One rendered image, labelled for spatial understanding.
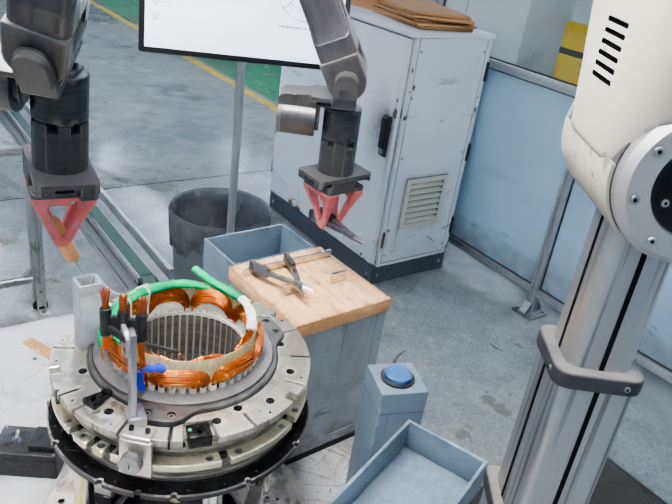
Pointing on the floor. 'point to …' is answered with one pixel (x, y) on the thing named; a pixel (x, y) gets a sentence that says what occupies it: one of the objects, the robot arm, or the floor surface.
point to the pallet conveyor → (124, 264)
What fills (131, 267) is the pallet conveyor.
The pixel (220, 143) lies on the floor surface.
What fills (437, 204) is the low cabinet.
